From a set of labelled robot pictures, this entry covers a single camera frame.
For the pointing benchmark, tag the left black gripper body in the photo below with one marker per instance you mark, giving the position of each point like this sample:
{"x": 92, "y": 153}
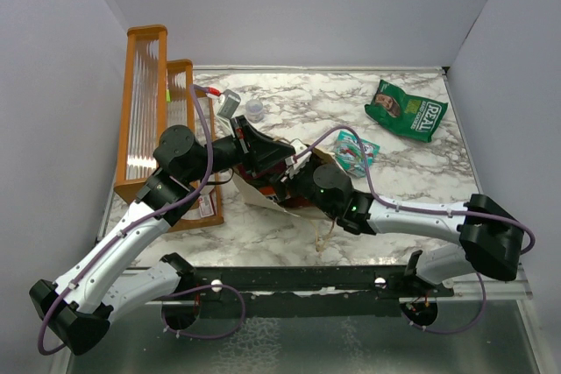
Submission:
{"x": 242, "y": 136}

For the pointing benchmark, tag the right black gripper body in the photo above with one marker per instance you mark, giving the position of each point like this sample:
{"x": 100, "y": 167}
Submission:
{"x": 302, "y": 182}

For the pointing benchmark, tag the beige paper bag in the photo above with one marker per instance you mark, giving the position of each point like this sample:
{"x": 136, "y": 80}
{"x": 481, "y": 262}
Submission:
{"x": 266, "y": 198}

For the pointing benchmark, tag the teal snack packet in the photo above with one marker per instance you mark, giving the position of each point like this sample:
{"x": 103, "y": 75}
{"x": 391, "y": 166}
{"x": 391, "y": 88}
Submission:
{"x": 349, "y": 156}

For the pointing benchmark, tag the green crisps bag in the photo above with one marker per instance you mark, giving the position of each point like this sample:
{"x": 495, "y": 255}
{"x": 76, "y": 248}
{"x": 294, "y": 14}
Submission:
{"x": 405, "y": 115}

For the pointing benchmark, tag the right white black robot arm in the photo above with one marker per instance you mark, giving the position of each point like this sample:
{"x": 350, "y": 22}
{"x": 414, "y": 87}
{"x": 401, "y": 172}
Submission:
{"x": 480, "y": 235}

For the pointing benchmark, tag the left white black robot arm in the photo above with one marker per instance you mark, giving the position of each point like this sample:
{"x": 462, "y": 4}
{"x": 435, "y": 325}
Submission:
{"x": 80, "y": 305}

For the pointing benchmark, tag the red snack packet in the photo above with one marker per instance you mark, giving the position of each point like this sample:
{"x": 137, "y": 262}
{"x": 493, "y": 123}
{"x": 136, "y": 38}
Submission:
{"x": 298, "y": 202}

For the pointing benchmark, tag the orange snack packet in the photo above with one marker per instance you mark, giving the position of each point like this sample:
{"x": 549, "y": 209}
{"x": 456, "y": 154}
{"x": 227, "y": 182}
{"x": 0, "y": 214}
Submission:
{"x": 270, "y": 193}

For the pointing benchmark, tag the small clear plastic cup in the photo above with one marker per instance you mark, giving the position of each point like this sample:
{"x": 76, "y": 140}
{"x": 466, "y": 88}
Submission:
{"x": 254, "y": 110}

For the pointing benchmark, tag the red white label card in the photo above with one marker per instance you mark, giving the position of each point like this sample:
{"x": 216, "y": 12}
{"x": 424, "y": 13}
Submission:
{"x": 206, "y": 204}

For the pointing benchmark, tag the wooden tiered display rack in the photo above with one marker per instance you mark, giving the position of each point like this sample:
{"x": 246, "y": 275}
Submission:
{"x": 155, "y": 97}

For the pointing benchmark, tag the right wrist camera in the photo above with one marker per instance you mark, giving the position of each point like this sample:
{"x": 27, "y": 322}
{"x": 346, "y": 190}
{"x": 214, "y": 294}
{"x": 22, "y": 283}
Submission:
{"x": 298, "y": 160}

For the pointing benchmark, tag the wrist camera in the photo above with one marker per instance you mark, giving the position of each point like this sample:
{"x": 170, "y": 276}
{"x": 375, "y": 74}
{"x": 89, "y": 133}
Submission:
{"x": 298, "y": 160}
{"x": 228, "y": 104}

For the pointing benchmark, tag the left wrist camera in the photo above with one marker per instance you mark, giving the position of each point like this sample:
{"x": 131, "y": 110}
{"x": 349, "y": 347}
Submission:
{"x": 228, "y": 104}

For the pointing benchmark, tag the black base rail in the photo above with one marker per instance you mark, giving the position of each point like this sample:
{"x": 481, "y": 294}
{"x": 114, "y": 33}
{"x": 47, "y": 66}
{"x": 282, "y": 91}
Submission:
{"x": 291, "y": 291}

